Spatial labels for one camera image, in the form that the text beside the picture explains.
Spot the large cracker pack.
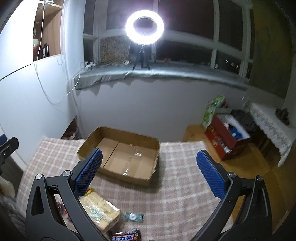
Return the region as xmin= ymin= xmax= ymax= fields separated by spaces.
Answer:
xmin=78 ymin=189 xmax=121 ymax=233

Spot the small green candy packet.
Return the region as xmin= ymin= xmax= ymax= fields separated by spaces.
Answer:
xmin=125 ymin=212 xmax=144 ymax=223

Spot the dark chocolate bar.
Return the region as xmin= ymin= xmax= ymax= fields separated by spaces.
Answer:
xmin=109 ymin=228 xmax=142 ymax=241

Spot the red storage box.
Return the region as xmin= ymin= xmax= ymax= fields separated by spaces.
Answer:
xmin=205 ymin=114 xmax=251 ymax=160

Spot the pink plaid blanket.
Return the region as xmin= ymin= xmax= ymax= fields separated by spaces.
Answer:
xmin=16 ymin=138 xmax=220 ymax=240

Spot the open cardboard box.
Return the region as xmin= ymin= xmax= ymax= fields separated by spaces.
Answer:
xmin=77 ymin=126 xmax=160 ymax=187

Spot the green paper bag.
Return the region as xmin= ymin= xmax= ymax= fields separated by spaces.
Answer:
xmin=202 ymin=95 xmax=225 ymax=128

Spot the white lace tablecloth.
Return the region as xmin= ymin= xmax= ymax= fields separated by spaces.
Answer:
xmin=249 ymin=102 xmax=295 ymax=167

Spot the dark ornament on side table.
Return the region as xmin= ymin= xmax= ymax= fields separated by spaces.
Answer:
xmin=275 ymin=108 xmax=290 ymax=126

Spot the grey windowsill cloth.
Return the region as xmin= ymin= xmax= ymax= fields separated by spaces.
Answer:
xmin=72 ymin=62 xmax=249 ymax=90

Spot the white power strip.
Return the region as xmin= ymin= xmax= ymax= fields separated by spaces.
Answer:
xmin=84 ymin=61 xmax=96 ymax=71

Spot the leopard pattern board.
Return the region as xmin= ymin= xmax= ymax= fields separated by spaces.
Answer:
xmin=100 ymin=36 xmax=130 ymax=64

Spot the black tripod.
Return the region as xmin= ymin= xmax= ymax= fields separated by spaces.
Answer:
xmin=132 ymin=46 xmax=151 ymax=71

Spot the white cable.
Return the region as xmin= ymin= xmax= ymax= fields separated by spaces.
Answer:
xmin=33 ymin=2 xmax=82 ymax=104

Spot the wooden wall shelf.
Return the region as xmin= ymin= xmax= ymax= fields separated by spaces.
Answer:
xmin=33 ymin=1 xmax=64 ymax=61

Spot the white ring light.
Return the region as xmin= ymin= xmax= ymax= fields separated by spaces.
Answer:
xmin=125 ymin=9 xmax=165 ymax=46

